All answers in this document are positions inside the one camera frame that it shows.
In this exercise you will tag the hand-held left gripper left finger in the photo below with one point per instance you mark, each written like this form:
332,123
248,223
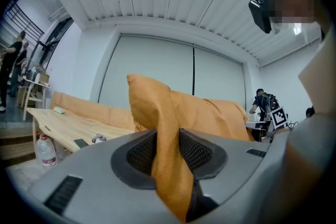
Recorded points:
99,165

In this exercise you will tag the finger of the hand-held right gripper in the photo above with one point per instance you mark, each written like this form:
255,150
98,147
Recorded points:
256,125

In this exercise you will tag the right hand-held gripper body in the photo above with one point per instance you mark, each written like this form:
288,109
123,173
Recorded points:
278,118

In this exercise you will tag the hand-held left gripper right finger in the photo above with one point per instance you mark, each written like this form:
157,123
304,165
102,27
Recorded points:
236,165

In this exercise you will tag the orange pillow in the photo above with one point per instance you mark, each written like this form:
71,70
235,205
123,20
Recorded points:
168,112

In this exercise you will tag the black phone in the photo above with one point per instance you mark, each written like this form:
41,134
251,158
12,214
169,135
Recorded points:
81,143

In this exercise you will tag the light wooden table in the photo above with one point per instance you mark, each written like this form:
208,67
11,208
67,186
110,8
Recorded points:
68,126

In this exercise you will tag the clear water jug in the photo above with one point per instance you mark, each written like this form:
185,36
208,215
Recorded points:
46,152

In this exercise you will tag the pale green tissue pack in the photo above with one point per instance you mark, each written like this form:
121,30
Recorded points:
59,110

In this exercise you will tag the wooden plank platform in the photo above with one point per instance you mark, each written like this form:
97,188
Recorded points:
15,139

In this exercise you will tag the pale wooden chair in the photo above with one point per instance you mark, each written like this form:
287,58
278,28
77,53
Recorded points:
34,99

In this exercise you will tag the cardboard box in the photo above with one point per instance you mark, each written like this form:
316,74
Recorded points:
43,78

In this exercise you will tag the wide white roller screen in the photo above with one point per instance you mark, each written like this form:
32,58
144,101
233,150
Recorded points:
152,68

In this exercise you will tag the person's face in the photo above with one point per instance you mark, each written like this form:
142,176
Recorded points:
294,0

